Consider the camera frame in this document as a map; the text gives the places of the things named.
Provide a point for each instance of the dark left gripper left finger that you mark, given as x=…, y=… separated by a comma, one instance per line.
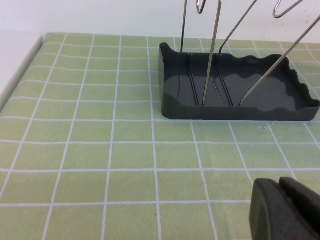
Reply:
x=267, y=212

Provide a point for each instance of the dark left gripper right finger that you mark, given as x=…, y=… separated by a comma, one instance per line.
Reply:
x=307, y=205

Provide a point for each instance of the green checked tablecloth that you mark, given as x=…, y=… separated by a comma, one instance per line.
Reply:
x=100, y=150

